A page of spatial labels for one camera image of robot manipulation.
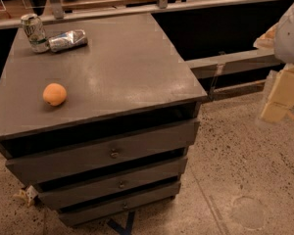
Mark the middle grey drawer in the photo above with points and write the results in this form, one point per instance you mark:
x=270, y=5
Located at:
x=86, y=191

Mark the upright green soda can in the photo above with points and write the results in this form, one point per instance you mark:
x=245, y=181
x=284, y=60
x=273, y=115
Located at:
x=35, y=32

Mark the bottom grey drawer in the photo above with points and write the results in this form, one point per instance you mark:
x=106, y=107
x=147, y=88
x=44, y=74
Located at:
x=122, y=204

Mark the grey drawer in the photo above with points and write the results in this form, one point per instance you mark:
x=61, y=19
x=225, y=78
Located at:
x=50, y=166
x=122, y=204
x=86, y=191

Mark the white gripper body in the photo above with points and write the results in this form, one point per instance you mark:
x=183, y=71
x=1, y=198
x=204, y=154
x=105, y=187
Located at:
x=291, y=36

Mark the top grey drawer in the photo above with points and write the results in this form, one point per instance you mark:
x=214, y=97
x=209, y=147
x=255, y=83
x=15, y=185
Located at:
x=50, y=166

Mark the lying silver redbull can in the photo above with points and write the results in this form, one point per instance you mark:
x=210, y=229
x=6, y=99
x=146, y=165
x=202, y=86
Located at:
x=68, y=40

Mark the crumpled paper scrap on floor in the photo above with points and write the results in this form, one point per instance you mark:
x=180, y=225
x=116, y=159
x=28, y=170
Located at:
x=28, y=195

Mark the orange fruit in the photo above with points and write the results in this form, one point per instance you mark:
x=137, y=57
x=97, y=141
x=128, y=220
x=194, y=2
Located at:
x=54, y=94

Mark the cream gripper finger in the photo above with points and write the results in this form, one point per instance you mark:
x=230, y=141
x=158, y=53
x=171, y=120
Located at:
x=280, y=97
x=266, y=40

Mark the grey drawer cabinet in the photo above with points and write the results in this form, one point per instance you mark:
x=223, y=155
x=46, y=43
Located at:
x=126, y=80

